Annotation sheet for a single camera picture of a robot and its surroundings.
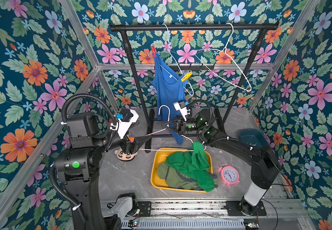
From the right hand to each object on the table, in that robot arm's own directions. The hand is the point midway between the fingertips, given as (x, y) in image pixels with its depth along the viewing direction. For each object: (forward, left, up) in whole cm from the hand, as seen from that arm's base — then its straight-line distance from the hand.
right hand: (167, 122), depth 63 cm
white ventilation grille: (-33, -27, -43) cm, 61 cm away
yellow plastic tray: (+1, +7, -35) cm, 36 cm away
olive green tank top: (-13, -3, -34) cm, 37 cm away
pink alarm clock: (-10, -35, -36) cm, 51 cm away
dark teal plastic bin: (+19, -58, -37) cm, 72 cm away
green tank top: (-8, -13, -25) cm, 30 cm away
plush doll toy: (-2, +30, -31) cm, 43 cm away
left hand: (-10, +7, +7) cm, 14 cm away
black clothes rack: (+31, -35, -35) cm, 58 cm away
